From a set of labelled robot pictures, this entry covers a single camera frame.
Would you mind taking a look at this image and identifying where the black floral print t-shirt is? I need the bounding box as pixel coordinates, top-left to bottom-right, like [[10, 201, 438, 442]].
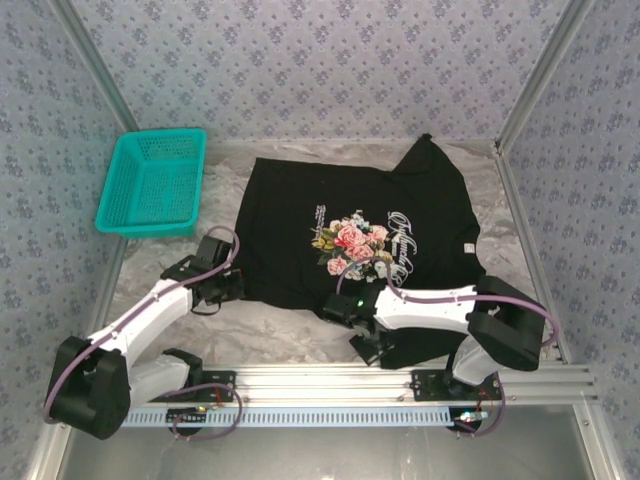
[[233, 132, 490, 371]]

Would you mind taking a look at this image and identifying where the teal plastic mesh basket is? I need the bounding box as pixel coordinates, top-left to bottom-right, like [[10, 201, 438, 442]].
[[93, 127, 209, 240]]

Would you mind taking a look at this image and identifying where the small black controller board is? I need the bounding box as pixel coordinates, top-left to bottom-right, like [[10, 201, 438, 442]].
[[166, 407, 209, 431], [447, 407, 490, 435]]

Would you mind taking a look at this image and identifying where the grey metal panel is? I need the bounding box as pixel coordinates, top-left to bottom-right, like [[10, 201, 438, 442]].
[[64, 427, 596, 480]]

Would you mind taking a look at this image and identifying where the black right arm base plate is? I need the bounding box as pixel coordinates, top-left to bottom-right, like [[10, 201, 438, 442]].
[[410, 368, 504, 403]]

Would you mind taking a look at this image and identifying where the wide aluminium frame rail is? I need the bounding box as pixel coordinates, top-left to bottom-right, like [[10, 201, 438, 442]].
[[53, 363, 600, 407]]

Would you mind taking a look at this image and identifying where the white slotted cable duct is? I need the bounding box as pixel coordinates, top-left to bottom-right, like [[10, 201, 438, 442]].
[[71, 405, 457, 430]]

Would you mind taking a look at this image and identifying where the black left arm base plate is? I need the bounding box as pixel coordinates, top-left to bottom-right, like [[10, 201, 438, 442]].
[[145, 368, 237, 403]]

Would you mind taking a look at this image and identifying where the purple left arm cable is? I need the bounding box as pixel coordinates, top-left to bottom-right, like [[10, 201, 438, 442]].
[[42, 224, 243, 443]]

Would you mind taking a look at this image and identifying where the aluminium table side rail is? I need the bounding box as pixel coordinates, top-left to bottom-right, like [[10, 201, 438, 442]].
[[74, 234, 132, 369], [493, 149, 574, 366]]

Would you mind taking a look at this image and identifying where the aluminium corner post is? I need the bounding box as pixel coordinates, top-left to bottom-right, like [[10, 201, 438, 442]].
[[492, 0, 599, 157], [49, 0, 144, 134]]

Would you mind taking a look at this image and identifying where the aluminium frame bar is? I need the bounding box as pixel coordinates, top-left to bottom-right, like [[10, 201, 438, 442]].
[[571, 403, 619, 480], [24, 404, 76, 480]]

